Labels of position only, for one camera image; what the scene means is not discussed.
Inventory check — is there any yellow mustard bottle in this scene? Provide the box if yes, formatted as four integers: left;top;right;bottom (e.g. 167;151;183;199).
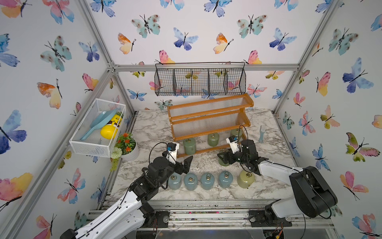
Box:
100;115;121;140

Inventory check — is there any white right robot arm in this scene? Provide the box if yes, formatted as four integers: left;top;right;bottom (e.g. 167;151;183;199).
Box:
218;136;338;227

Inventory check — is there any potted orange flower plant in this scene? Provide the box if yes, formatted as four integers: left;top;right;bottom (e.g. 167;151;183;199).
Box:
110;132;139;172

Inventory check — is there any white mesh wall basket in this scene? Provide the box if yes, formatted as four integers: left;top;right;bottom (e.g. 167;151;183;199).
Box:
69;99;126;157

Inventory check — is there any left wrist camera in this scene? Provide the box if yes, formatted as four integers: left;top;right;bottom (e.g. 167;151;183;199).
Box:
166;142;180;164

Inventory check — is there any light blue dustpan scoop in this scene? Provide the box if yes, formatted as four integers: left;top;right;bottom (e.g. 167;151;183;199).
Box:
81;109;117;141

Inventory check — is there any black wire wall basket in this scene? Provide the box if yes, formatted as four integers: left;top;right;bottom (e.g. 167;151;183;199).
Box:
154;62;247;98

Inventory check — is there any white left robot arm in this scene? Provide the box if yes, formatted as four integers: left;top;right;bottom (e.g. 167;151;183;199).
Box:
60;156;193;239

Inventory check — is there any orange wooden three-tier shelf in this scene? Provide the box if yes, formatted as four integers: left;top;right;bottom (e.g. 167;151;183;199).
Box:
168;94;254;158

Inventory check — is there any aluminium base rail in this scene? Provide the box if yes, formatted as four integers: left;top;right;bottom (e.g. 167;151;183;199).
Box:
87;199;335;232

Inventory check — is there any small green canister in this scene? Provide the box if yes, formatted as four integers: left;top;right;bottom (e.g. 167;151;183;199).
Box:
208;133;219;147
230;128;243;139

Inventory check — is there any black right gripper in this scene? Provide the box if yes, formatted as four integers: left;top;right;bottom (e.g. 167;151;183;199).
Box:
216;147;249;165

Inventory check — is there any yellow-green canister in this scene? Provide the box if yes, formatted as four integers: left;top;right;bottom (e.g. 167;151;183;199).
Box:
237;170;256;189

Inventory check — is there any blue canister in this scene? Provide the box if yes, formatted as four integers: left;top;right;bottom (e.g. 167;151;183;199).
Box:
184;173;198;191
218;171;233;188
201;172;215;190
168;172;182;190

